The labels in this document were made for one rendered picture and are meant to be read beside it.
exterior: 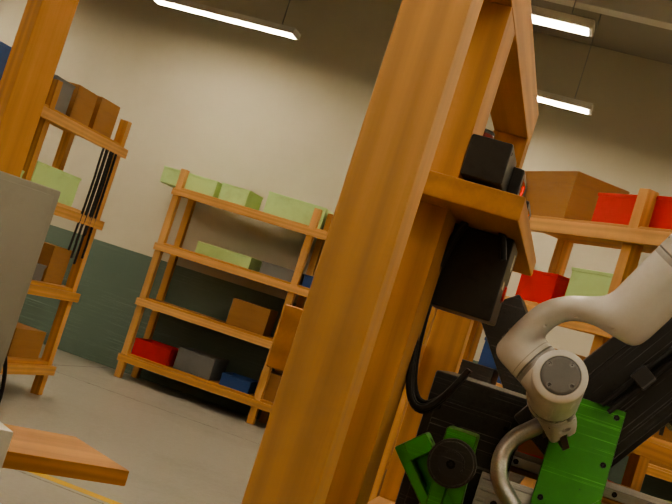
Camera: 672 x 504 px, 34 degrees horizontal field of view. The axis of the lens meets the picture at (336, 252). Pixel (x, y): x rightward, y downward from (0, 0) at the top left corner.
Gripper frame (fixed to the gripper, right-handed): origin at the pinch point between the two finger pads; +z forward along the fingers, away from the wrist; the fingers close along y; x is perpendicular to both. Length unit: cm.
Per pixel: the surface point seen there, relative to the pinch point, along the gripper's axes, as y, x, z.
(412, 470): -2.2, 25.9, -23.6
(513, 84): 68, -29, 10
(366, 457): 3.7, 31.6, -18.8
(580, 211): 153, -128, 358
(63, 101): 415, 117, 457
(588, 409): -0.8, -8.2, 2.7
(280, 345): 16, 36, -50
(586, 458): -8.4, -3.7, 2.7
